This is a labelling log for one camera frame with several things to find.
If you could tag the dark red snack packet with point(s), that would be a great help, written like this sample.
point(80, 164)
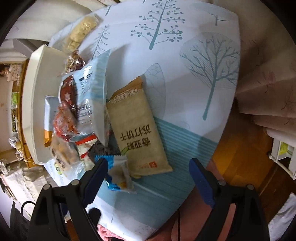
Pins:
point(67, 95)

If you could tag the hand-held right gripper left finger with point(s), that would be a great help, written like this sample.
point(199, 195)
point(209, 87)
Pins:
point(96, 179)

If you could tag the large white blue clear packet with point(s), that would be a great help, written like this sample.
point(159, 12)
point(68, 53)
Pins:
point(92, 83)

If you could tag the small blue white snack packet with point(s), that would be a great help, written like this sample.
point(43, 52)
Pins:
point(119, 176)

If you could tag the white orange snack packet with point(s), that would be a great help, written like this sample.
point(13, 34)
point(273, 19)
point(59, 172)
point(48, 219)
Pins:
point(49, 115)

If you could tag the floral curtain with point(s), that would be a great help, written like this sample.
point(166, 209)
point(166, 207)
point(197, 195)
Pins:
point(266, 81)

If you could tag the clear packet of orange puffs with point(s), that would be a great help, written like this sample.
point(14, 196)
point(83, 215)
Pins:
point(66, 153)

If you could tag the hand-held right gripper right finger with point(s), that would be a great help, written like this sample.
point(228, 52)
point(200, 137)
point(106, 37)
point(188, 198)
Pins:
point(201, 183)

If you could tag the pink floral blanket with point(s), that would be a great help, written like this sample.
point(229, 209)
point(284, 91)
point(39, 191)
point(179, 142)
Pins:
point(106, 234)

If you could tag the brown candy in clear wrapper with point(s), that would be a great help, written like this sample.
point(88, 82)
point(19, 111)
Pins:
point(73, 61)

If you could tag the dark cookie packet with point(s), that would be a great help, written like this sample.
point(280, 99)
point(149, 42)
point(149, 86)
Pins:
point(100, 150)

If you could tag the red snack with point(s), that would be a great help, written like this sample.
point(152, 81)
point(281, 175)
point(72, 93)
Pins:
point(64, 122)

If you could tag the tan cracker packet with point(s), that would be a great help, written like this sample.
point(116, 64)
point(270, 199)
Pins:
point(136, 129)

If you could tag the wooden cabinet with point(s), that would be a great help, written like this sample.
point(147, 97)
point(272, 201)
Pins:
point(22, 76)

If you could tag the pale rice cracker packet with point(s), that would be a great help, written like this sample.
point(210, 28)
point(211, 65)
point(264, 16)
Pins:
point(81, 32)

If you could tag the tree print tablecloth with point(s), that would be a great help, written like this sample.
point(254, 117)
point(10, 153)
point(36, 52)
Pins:
point(185, 97)

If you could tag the red white snack packet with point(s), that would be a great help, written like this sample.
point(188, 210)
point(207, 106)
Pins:
point(86, 146)

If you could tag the white plastic tray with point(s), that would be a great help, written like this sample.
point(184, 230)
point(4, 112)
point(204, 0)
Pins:
point(37, 97)

